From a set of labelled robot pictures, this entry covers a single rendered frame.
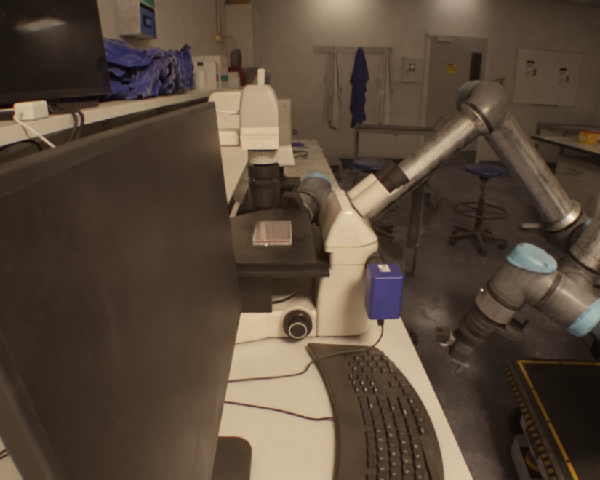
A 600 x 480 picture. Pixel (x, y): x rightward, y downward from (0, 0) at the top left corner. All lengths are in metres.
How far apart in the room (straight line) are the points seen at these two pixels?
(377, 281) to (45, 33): 0.79
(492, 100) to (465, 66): 5.96
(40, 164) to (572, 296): 0.88
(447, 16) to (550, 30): 1.77
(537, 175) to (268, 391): 1.08
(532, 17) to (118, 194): 7.66
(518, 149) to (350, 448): 1.05
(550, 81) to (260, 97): 7.29
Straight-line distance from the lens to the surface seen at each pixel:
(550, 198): 1.54
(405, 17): 7.00
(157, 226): 0.33
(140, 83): 1.28
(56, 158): 0.22
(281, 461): 0.72
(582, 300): 0.94
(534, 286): 0.91
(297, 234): 0.97
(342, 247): 0.87
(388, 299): 0.80
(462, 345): 1.01
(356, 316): 0.95
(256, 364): 0.90
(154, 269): 0.32
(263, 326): 0.95
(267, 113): 0.85
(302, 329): 0.90
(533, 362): 1.81
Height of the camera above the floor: 1.30
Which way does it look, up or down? 21 degrees down
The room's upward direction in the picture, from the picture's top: straight up
